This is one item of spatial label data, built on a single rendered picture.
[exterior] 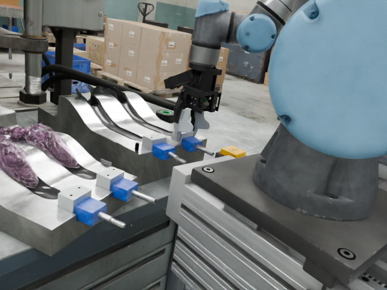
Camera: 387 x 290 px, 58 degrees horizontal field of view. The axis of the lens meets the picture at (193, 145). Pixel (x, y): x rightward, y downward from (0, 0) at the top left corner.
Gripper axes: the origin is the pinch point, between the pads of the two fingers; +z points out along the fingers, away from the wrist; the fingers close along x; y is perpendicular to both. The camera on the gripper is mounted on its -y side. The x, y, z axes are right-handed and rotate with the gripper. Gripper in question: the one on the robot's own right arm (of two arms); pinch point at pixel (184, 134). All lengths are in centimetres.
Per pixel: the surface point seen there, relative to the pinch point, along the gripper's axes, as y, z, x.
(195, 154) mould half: 2.1, 6.0, 3.9
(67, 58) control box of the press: -90, -2, 17
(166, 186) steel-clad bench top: 5.8, 10.7, -10.4
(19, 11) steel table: -357, 0, 113
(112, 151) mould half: -8.0, 4.9, -17.7
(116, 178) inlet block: 7.1, 3.0, -28.2
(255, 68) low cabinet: -338, 60, 607
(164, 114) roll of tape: -32.6, 7.3, 25.1
